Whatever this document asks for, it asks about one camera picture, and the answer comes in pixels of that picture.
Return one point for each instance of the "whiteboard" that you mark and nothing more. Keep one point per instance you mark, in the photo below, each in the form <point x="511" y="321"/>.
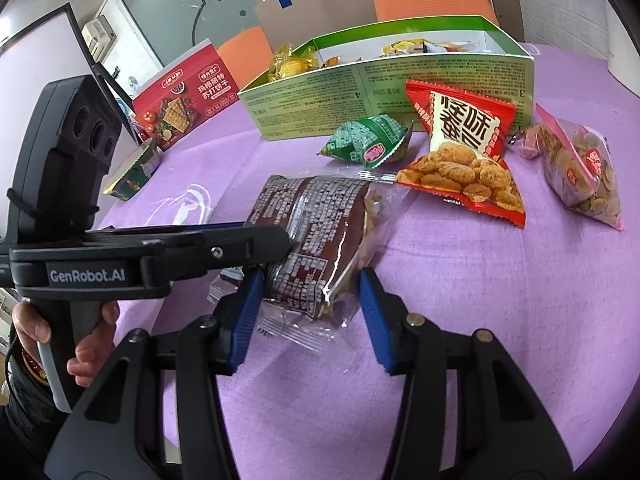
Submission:
<point x="30" y="60"/>

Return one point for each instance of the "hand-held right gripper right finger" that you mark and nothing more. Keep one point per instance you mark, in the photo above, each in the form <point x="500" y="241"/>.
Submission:
<point x="372" y="320"/>

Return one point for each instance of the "orange chair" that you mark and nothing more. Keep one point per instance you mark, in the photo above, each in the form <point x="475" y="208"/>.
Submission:
<point x="430" y="2"/>
<point x="245" y="55"/>

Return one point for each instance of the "large brown snack packet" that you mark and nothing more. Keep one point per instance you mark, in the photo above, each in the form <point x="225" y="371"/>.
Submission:
<point x="310" y="230"/>

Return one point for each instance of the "green snack packet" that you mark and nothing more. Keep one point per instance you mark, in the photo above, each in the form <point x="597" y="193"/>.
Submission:
<point x="360" y="137"/>

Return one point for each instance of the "clear snack packet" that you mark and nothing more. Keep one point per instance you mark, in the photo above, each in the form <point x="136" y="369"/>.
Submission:
<point x="452" y="46"/>

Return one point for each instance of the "green tin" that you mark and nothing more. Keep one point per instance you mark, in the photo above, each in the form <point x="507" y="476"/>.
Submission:
<point x="132" y="172"/>

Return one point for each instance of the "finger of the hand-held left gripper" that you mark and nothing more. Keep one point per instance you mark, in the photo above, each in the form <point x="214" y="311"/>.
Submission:
<point x="240" y="247"/>
<point x="210" y="228"/>

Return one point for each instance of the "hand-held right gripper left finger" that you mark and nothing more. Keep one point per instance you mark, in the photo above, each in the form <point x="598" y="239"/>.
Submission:
<point x="247" y="310"/>

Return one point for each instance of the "yellow snack packet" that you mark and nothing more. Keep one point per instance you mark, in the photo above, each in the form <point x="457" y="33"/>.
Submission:
<point x="400" y="48"/>

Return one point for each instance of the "air conditioner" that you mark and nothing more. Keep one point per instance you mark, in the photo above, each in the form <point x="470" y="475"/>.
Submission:
<point x="99" y="37"/>

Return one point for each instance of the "green cardboard box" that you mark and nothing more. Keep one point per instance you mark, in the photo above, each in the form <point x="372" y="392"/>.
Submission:
<point x="390" y="90"/>

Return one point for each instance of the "small orange snack packet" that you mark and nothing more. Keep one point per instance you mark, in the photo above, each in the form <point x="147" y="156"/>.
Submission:
<point x="331" y="62"/>

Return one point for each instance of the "person's left forearm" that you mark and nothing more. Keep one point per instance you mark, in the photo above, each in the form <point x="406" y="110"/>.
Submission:
<point x="25" y="410"/>

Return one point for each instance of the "red cracker box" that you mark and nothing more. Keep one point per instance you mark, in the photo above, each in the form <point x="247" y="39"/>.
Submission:
<point x="185" y="100"/>

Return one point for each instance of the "red fried snack packet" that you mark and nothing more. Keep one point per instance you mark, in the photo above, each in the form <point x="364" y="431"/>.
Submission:
<point x="465" y="180"/>

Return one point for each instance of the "person's left hand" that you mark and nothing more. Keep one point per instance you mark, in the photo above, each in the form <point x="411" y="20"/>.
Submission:
<point x="92" y="355"/>

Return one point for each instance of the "white cylindrical container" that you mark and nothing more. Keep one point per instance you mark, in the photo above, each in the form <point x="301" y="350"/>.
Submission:
<point x="622" y="60"/>

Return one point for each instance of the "pink coin biscuit packet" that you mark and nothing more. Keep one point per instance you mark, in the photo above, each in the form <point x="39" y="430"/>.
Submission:
<point x="585" y="175"/>

